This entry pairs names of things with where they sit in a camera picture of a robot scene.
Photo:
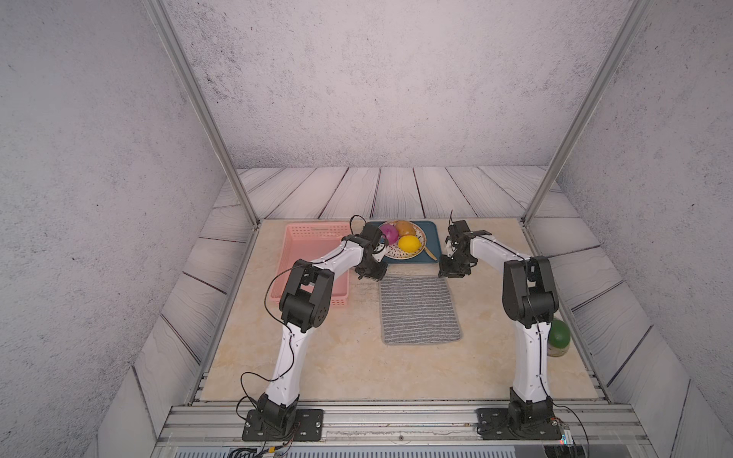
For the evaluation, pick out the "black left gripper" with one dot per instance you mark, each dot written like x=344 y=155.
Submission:
x=380 y=273

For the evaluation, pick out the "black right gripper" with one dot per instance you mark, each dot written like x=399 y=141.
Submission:
x=445 y=270

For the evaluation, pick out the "grey striped dishcloth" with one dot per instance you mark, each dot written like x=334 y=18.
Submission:
x=417 y=310

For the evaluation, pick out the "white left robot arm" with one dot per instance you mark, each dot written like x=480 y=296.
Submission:
x=304 y=304

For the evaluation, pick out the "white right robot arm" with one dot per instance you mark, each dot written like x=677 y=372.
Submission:
x=529 y=299

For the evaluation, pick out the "purple onion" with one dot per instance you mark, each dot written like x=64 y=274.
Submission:
x=390 y=233

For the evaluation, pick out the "speckled white plate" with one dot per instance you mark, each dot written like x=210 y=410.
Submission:
x=405 y=240

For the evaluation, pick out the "wooden spoon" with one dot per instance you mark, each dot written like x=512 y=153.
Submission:
x=429 y=253

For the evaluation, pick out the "brown potato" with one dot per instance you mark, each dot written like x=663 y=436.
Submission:
x=405 y=228

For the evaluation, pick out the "yellow lemon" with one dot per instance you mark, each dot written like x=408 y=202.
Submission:
x=410 y=244

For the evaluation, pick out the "teal rectangular tray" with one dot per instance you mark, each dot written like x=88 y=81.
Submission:
x=427 y=233

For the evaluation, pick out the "green lime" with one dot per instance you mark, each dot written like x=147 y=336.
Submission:
x=560 y=334

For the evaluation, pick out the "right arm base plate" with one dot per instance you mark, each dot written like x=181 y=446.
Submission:
x=503 y=424

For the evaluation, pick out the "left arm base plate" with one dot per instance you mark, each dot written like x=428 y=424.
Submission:
x=301 y=426

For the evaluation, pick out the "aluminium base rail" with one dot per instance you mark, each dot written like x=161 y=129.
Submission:
x=592 y=424

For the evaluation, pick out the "aluminium right frame post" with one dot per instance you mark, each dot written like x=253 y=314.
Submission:
x=614 y=57

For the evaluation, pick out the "aluminium frame post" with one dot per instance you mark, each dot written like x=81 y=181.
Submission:
x=176 y=53
x=614 y=57

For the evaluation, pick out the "aluminium left frame post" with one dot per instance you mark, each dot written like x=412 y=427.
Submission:
x=176 y=53

